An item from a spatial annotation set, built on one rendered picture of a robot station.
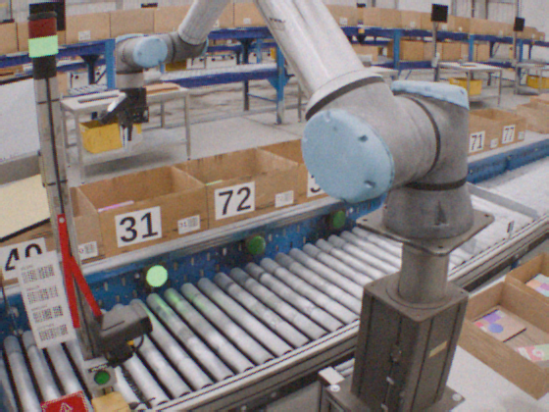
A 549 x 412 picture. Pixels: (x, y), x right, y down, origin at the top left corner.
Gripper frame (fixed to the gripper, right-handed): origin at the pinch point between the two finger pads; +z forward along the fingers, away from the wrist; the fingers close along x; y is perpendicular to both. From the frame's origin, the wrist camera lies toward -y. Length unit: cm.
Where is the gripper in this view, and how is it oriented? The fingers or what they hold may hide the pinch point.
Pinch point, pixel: (125, 150)
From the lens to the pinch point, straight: 162.2
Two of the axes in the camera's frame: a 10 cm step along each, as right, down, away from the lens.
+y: 7.7, -2.0, 6.0
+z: -0.2, 9.4, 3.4
